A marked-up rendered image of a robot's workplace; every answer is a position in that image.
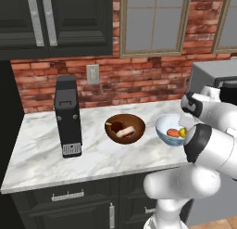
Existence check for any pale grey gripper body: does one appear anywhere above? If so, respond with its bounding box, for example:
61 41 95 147
180 112 197 131

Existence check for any yellow lemon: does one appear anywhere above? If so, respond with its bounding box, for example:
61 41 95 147
178 126 190 139

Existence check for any orange squash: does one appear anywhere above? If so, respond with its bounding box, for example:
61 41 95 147
166 128 181 139

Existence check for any white and blue bowl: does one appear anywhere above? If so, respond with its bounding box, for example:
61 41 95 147
154 113 198 147

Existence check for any brown bowl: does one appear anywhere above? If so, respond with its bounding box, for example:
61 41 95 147
104 113 146 146

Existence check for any black fridge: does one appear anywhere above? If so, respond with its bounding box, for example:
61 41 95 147
0 59 26 229

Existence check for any grey microwave oven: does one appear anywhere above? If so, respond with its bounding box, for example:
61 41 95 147
187 59 237 105

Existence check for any pale-edged steak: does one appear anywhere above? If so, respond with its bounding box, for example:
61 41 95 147
115 125 137 139

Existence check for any dark steak with bone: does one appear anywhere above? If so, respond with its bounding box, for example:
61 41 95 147
105 121 123 134

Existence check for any black drawer front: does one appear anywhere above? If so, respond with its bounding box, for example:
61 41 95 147
10 176 120 212
119 172 161 222

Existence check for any grey appliance front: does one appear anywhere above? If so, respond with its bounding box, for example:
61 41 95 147
185 197 237 227

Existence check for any wide tan-framed window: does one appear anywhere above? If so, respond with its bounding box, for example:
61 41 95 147
118 0 193 59

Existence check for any narrow tan-framed window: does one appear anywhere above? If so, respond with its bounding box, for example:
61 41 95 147
211 0 237 55

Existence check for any black coffee machine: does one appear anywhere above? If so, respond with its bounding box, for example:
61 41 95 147
53 74 83 159

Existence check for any black cupboard door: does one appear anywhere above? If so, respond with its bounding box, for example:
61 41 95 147
28 200 120 229
47 0 114 58
0 0 51 60

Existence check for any black lower cupboard door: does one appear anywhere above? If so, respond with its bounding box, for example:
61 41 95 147
28 200 120 229

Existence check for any silver drawer handle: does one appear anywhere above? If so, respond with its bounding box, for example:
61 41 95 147
144 206 157 215
51 190 85 203

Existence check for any grey wall socket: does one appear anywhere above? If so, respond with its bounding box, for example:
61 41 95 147
85 64 101 85

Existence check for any silver lower cupboard handle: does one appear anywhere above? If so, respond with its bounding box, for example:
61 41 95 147
108 202 116 229

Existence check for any silver cupboard handle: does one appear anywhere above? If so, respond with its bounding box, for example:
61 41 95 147
108 202 116 229
25 0 46 48
41 0 59 47

